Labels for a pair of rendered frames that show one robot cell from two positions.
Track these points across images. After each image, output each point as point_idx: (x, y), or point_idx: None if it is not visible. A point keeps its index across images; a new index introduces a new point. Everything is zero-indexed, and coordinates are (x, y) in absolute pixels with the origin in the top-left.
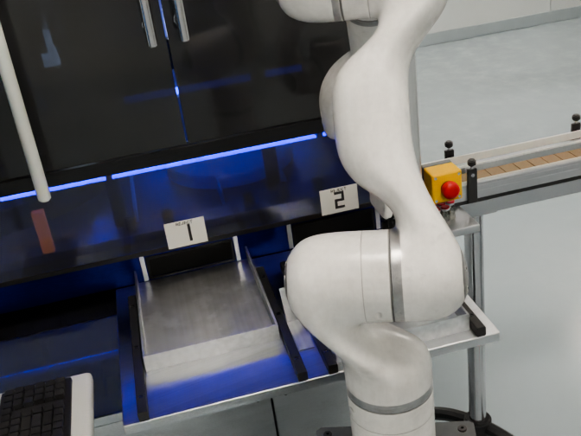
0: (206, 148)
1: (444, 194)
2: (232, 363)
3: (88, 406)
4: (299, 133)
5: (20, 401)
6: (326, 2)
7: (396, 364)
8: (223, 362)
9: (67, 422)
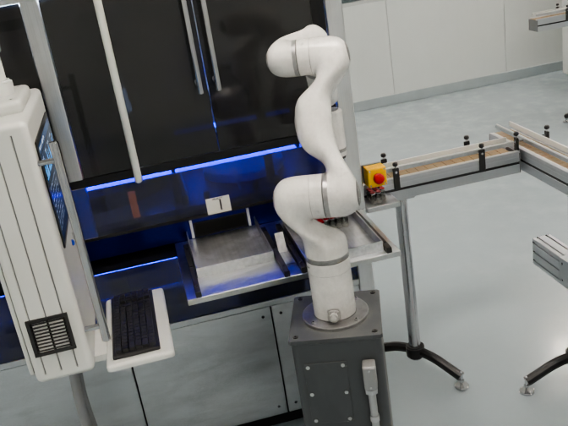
0: (230, 153)
1: (374, 181)
2: (247, 272)
3: (163, 302)
4: (285, 144)
5: (123, 299)
6: (291, 67)
7: (328, 239)
8: (242, 272)
9: (153, 308)
